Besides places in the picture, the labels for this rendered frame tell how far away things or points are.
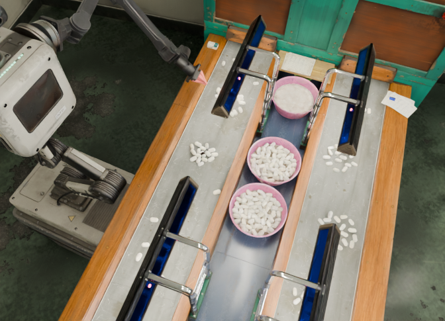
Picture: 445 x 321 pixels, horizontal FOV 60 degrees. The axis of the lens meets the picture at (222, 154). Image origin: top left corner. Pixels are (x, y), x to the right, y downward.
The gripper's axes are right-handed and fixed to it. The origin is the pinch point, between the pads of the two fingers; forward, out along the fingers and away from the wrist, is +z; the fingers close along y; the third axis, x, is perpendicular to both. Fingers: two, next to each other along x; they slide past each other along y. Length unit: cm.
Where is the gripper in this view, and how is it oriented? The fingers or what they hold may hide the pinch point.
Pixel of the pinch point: (205, 83)
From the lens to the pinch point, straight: 207.5
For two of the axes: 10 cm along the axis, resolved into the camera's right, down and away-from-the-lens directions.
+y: 3.3, -8.1, 4.8
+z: 7.1, 5.5, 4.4
